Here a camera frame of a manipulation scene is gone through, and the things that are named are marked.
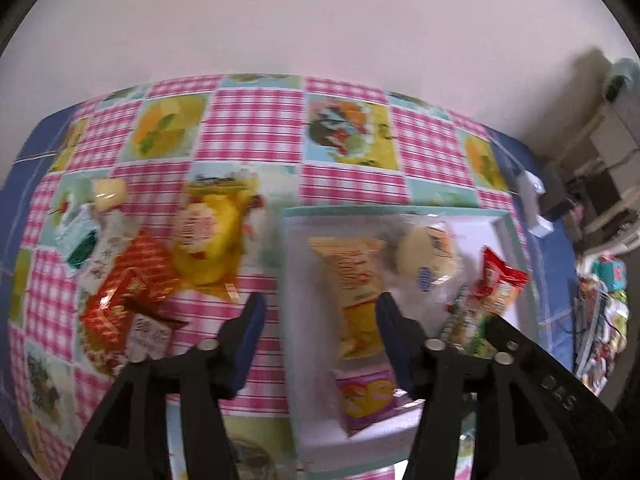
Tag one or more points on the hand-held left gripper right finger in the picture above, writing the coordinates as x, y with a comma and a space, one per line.
395, 340

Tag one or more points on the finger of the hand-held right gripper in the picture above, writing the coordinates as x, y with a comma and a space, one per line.
560, 390

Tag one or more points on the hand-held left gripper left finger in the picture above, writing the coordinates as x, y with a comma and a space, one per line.
247, 332

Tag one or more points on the pink snack packet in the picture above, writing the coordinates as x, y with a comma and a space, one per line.
365, 395

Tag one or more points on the green label bread packet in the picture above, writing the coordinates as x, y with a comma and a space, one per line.
465, 322

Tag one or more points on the orange yellow snack packet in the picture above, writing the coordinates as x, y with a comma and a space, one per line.
350, 280

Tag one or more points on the clear bread bun packet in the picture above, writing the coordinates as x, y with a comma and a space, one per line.
430, 255

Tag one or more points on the yellow bread packet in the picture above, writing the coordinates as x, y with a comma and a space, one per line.
212, 232

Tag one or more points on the small red snack packet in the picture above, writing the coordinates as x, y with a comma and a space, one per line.
500, 280

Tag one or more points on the teal tray with white inside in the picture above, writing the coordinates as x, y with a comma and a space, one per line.
320, 435

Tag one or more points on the large red snack packet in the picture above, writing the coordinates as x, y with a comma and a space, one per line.
130, 300

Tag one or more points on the white printed packet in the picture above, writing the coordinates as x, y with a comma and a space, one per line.
112, 255

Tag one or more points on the white green sachet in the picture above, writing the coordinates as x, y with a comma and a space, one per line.
80, 245

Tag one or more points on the pale yellow jelly cup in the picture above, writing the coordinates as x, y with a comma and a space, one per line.
109, 193

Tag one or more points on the teal box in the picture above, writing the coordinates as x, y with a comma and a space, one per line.
612, 272

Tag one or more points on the pink checked printed tablecloth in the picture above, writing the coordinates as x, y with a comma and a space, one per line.
260, 125

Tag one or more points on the cream wooden shelf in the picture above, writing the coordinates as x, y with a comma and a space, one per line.
610, 130

